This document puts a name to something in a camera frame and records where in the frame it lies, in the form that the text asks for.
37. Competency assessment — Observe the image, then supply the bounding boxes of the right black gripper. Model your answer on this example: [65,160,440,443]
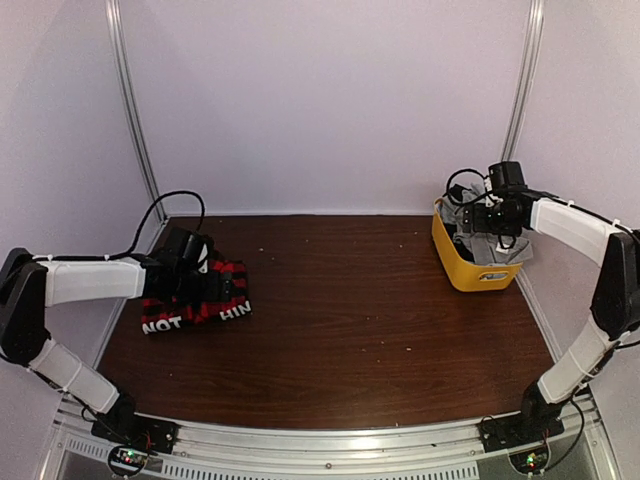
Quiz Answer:
[464,201,522,236]

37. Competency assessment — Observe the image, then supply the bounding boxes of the grey long sleeve shirt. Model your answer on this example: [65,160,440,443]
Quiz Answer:
[443,184,534,265]

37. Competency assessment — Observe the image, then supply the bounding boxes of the red black plaid shirt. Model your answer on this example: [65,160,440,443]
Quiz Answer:
[141,248,252,335]

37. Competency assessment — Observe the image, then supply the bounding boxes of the yellow plastic basket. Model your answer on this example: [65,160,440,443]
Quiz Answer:
[431,198,523,293]

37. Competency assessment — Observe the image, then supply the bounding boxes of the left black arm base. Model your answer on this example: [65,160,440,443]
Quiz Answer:
[82,394,178,479]

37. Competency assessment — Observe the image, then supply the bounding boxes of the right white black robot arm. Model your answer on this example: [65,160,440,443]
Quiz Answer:
[455,189,639,442]

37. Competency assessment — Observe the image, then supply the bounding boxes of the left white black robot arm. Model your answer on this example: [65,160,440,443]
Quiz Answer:
[1,229,234,444]

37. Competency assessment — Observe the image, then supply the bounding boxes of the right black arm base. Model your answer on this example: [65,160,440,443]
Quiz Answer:
[477,383,566,477]

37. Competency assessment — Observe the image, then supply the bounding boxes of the black clothes in basket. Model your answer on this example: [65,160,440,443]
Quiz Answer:
[441,183,480,262]

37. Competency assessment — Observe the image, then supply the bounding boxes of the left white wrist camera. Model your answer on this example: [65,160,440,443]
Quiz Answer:
[195,243,209,274]

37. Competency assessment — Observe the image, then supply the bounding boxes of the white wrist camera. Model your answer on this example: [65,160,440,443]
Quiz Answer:
[195,243,209,274]
[488,161,527,192]

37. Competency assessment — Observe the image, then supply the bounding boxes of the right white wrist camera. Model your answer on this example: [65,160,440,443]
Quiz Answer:
[488,161,527,192]

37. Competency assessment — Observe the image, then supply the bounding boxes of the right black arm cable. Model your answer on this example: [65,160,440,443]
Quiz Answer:
[444,168,519,251]

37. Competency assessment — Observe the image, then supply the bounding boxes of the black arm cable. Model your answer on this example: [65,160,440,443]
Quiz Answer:
[29,189,207,264]
[444,168,519,251]

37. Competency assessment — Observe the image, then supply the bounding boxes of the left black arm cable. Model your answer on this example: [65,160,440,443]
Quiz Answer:
[29,189,207,264]

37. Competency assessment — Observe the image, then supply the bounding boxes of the right aluminium frame post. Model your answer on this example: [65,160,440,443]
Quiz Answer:
[500,0,545,162]

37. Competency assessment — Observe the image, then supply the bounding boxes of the aluminium frame post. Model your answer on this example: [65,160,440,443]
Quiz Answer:
[105,0,160,201]
[500,0,545,162]

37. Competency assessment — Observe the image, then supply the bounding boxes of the left aluminium frame post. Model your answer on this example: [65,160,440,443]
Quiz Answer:
[105,0,160,201]

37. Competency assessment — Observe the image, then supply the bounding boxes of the front aluminium rail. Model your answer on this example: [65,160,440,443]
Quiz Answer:
[49,399,606,480]

